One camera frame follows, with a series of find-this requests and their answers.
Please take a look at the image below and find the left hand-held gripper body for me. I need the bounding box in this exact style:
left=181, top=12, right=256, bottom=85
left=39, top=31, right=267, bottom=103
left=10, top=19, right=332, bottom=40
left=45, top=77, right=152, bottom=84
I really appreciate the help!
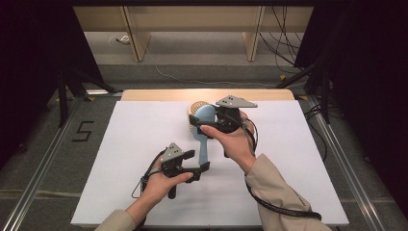
left=160, top=141, right=188, bottom=200

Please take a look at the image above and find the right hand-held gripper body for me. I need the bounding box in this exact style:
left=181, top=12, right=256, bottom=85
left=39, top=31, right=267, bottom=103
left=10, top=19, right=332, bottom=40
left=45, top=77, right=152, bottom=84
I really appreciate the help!
left=215, top=94, right=258, bottom=134

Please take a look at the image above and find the light blue hairbrush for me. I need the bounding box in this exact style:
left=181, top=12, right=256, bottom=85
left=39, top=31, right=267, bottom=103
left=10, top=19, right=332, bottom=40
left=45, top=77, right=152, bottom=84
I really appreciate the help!
left=191, top=104, right=217, bottom=167

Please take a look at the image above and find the cream ribbed cup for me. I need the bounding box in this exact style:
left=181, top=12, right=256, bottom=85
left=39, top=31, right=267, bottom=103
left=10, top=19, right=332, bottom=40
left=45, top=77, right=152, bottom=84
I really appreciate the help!
left=187, top=100, right=211, bottom=138

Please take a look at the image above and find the person's right hand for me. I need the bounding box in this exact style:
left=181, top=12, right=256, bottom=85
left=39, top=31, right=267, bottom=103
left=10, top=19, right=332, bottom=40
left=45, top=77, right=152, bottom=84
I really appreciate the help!
left=200, top=111, right=258, bottom=174

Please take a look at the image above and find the person's left hand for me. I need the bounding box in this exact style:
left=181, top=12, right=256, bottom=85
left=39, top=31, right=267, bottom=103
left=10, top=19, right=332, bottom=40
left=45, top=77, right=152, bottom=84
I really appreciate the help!
left=140, top=160, right=194, bottom=211

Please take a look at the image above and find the white foam board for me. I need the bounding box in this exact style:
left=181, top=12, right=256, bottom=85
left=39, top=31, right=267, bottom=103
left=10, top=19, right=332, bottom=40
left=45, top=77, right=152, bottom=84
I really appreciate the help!
left=70, top=100, right=350, bottom=227

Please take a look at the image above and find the light wooden table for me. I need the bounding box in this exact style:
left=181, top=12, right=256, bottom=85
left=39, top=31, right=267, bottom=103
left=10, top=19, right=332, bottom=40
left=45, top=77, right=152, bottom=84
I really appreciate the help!
left=119, top=89, right=295, bottom=102

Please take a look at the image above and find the silver metal bar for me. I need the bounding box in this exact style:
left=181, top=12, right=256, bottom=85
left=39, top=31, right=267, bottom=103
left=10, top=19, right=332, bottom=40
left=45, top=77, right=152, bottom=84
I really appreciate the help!
left=86, top=89, right=123, bottom=97

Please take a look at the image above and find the black metal stand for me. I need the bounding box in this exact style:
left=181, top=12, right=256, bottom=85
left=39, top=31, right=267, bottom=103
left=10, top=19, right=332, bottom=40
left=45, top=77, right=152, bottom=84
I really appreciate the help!
left=57, top=64, right=123, bottom=129
left=275, top=61, right=332, bottom=125

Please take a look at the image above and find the beige wooden desk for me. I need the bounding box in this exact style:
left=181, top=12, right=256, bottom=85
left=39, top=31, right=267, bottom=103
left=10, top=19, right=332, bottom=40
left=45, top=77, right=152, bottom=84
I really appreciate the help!
left=72, top=5, right=315, bottom=63

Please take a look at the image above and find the round floor socket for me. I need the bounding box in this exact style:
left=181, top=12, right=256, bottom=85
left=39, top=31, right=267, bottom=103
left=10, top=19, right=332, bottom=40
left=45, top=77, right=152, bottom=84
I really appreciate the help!
left=108, top=34, right=131, bottom=46

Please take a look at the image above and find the black curtain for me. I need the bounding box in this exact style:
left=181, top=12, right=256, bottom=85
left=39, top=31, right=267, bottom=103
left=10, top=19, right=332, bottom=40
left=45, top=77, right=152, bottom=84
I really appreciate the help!
left=293, top=0, right=408, bottom=210
left=0, top=0, right=106, bottom=167

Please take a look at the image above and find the left hand-held gripper cable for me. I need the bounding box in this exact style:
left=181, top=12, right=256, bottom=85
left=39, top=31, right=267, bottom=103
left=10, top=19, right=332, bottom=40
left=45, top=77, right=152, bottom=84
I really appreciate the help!
left=131, top=148, right=167, bottom=199

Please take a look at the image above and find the hand-held gripper cable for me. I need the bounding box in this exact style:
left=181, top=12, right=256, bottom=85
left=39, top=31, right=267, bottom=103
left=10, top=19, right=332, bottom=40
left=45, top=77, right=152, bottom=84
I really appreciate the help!
left=239, top=116, right=322, bottom=221
left=131, top=148, right=167, bottom=199

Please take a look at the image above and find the bundle of black cables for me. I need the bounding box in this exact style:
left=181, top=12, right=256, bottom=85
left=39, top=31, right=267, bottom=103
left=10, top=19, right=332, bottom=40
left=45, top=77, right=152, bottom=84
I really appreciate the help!
left=259, top=5, right=305, bottom=75

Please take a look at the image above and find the right hand-held gripper cable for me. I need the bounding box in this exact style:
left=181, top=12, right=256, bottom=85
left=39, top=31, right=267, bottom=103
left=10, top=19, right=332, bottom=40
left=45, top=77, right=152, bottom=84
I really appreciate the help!
left=239, top=116, right=322, bottom=221

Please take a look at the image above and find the black floor cable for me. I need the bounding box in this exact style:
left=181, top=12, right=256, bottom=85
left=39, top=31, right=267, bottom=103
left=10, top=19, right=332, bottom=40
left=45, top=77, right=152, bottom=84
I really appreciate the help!
left=304, top=102, right=345, bottom=162

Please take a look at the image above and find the metal floor rail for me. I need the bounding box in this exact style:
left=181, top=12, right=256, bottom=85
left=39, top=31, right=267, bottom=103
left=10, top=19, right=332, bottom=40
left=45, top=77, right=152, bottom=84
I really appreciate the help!
left=306, top=95, right=388, bottom=231
left=0, top=95, right=85, bottom=231

